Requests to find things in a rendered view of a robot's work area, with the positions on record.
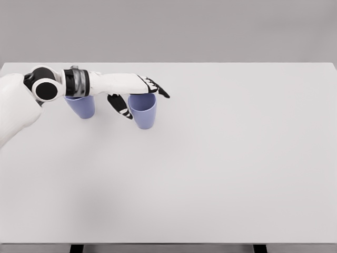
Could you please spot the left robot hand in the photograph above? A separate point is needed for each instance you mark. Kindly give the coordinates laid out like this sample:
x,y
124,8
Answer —
x,y
129,83

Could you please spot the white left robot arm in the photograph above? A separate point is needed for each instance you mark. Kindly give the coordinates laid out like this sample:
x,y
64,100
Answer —
x,y
15,105

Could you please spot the lavender blue cup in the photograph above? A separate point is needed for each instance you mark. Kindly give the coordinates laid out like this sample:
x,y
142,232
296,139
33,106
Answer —
x,y
83,107
143,113

